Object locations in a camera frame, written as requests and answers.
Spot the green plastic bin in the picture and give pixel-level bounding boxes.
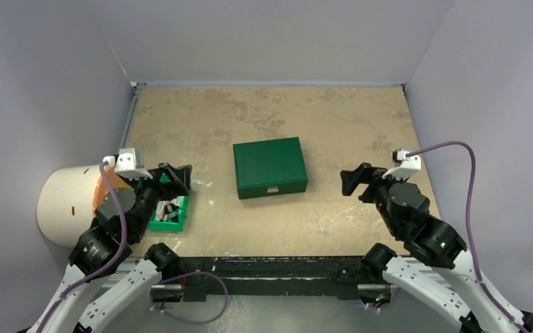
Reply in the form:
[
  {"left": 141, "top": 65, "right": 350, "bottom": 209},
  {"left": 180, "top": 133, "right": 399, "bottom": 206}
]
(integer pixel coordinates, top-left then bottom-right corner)
[{"left": 148, "top": 196, "right": 189, "bottom": 232}]

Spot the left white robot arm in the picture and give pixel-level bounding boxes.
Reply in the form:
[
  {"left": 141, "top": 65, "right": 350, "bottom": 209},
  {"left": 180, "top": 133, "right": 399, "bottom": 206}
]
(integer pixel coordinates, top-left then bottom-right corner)
[{"left": 29, "top": 156, "right": 192, "bottom": 332}]

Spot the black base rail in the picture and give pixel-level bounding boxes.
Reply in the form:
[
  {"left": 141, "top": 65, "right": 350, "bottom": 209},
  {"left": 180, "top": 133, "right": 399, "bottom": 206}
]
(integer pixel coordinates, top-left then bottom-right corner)
[{"left": 149, "top": 255, "right": 407, "bottom": 305}]

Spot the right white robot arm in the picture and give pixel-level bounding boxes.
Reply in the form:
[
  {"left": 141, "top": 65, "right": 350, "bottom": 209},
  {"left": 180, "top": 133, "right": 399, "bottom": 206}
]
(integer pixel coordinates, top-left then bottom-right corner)
[{"left": 340, "top": 163, "right": 533, "bottom": 332}]

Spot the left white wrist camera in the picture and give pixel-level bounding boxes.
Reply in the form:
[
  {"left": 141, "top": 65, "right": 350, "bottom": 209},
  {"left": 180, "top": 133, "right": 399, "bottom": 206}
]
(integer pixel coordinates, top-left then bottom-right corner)
[{"left": 102, "top": 148, "right": 153, "bottom": 180}]

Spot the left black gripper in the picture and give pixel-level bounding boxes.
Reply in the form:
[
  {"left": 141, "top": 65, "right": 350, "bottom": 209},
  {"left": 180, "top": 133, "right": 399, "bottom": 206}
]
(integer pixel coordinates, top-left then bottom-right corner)
[{"left": 124, "top": 161, "right": 190, "bottom": 239}]

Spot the white cylinder with orange lid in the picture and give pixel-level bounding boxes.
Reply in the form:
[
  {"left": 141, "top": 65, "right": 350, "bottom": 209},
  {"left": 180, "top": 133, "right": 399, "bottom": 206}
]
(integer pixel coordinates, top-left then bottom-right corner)
[{"left": 36, "top": 164, "right": 108, "bottom": 248}]

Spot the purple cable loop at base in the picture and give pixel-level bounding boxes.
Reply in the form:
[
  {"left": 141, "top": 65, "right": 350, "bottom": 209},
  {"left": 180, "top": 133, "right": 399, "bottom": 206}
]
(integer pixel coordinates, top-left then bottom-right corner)
[{"left": 149, "top": 271, "right": 229, "bottom": 325}]

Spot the blue white item in bin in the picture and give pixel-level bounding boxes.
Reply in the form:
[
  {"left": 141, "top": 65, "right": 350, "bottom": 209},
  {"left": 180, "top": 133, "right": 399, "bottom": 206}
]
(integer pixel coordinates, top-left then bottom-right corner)
[{"left": 154, "top": 197, "right": 182, "bottom": 223}]

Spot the green jewelry box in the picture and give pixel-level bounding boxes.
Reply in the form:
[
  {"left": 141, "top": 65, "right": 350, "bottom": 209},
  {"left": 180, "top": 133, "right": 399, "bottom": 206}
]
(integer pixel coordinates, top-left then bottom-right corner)
[{"left": 232, "top": 137, "right": 309, "bottom": 200}]

